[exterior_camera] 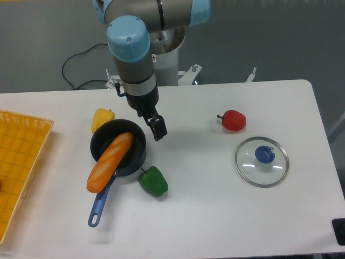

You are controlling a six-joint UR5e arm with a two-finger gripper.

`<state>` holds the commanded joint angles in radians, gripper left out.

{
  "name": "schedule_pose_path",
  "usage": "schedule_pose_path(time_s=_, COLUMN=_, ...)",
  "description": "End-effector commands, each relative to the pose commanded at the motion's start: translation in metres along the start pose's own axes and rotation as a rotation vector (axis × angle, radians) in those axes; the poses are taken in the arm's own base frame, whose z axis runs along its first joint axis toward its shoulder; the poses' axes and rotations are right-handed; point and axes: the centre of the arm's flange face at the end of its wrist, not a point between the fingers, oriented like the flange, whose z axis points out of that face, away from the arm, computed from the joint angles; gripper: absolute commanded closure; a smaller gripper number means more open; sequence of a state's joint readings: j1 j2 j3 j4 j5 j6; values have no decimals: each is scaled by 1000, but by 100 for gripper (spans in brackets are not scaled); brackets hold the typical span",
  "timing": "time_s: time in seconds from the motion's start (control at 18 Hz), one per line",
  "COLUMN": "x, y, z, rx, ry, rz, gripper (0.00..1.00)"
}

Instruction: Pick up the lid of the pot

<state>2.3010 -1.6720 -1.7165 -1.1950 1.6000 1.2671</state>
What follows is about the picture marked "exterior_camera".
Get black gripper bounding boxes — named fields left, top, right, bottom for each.
left=114, top=80, right=167, bottom=141

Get glass lid blue knob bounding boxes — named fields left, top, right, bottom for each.
left=234, top=136, right=289, bottom=188

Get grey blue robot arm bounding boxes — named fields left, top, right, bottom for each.
left=93, top=0, right=211, bottom=141

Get green toy bell pepper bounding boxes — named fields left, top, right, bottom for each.
left=137, top=166, right=169, bottom=197

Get yellow toy bell pepper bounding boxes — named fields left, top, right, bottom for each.
left=91, top=108, right=115, bottom=133

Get red toy bell pepper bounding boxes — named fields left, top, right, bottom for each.
left=216, top=110, right=247, bottom=132

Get orange toy baguette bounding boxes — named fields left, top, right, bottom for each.
left=86, top=132, right=134, bottom=193

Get orange plastic basket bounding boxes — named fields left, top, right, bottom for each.
left=1, top=110, right=54, bottom=243

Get black object table corner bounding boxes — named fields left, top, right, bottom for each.
left=332, top=218, right=345, bottom=246

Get dark pot blue handle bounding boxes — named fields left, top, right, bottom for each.
left=87, top=119, right=146, bottom=227

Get white metal base frame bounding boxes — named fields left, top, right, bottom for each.
left=105, top=64, right=257, bottom=89

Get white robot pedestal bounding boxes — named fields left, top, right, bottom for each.
left=150, top=27, right=185, bottom=86

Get black floor cable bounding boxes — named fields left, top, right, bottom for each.
left=61, top=43, right=114, bottom=91

